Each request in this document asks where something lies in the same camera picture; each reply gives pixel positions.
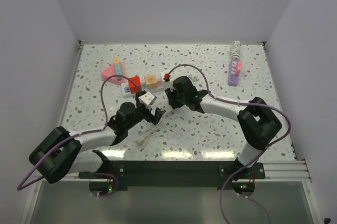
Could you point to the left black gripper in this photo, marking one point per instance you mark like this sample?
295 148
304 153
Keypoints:
150 118

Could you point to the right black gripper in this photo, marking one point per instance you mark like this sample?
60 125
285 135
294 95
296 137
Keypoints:
171 95

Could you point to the white cube socket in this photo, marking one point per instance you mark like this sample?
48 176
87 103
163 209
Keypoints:
165 78

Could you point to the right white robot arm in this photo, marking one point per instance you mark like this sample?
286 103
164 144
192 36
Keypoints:
257 121

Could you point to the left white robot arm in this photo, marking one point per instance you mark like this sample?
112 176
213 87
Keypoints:
57 154

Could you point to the pink plug adapter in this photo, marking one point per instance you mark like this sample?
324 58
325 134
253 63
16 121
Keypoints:
238 68

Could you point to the beige dragon cube socket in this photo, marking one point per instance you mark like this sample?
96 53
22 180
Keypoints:
151 81

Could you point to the red cube socket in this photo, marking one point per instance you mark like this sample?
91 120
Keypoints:
135 84

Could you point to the long white power strip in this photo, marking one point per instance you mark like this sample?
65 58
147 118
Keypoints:
126 91

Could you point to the purple power strip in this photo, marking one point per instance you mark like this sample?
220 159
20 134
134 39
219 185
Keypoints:
233 78

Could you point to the pink triangular power strip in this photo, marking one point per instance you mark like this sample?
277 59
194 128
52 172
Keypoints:
115 69

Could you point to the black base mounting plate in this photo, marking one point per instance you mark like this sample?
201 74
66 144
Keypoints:
160 174

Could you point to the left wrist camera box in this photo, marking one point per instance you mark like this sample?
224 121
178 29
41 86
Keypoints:
147 99

